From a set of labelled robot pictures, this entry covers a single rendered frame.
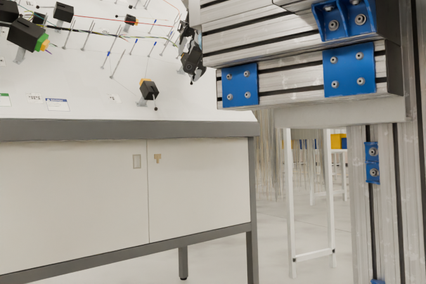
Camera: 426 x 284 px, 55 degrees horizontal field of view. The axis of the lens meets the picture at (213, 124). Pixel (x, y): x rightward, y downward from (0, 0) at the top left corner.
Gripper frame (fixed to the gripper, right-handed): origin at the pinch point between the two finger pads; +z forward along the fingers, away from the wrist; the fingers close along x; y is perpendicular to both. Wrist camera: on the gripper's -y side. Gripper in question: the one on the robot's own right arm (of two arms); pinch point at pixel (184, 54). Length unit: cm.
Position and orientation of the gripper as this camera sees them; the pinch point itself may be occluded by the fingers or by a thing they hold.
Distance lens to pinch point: 188.6
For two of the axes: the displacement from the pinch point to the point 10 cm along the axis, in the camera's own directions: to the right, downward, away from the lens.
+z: -3.1, 9.1, 2.8
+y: -5.0, -4.1, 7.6
